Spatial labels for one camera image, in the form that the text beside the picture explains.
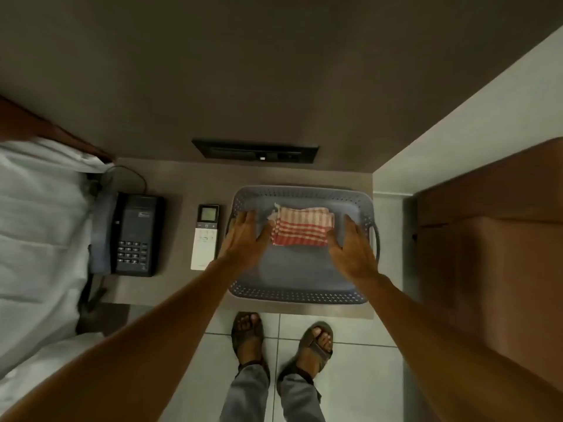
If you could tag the person's left brown sandal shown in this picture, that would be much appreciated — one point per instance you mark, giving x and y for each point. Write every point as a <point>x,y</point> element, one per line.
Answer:
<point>248,338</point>

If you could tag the white remote control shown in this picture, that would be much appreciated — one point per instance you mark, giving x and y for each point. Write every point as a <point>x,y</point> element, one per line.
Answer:
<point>204,241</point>

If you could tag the red white checkered cloth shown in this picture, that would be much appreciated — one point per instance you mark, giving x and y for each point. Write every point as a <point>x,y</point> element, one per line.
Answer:
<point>303,226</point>

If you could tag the black wall socket panel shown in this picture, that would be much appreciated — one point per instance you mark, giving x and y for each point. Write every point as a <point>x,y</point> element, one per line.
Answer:
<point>255,151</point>

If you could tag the person's left hand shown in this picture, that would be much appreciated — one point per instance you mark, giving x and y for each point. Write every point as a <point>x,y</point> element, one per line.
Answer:
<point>244,246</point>

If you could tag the person's right hand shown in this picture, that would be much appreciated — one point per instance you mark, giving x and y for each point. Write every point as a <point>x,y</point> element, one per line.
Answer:
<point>358,254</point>

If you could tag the white bed sheet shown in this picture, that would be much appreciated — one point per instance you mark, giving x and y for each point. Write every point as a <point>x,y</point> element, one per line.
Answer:
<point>39,241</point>

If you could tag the grey perforated plastic basket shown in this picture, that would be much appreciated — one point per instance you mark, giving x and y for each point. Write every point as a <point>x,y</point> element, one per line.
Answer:
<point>299,272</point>

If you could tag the brown wooden headboard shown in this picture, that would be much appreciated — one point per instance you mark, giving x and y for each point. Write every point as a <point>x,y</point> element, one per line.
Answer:
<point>53,133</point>

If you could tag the brown leather sofa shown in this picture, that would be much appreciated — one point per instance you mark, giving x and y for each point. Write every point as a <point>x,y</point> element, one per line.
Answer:
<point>492,259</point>

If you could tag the person's right forearm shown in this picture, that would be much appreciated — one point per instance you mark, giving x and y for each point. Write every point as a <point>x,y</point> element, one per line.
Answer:
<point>440,347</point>

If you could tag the person's brown sandal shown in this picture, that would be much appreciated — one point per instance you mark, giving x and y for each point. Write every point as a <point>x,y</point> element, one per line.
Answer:
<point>248,338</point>
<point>314,347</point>

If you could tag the black desk telephone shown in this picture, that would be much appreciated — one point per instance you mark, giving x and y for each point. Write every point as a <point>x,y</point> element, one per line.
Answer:
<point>134,235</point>

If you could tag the person's right brown sandal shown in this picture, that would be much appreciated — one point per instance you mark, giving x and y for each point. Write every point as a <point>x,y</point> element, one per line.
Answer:
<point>314,347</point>

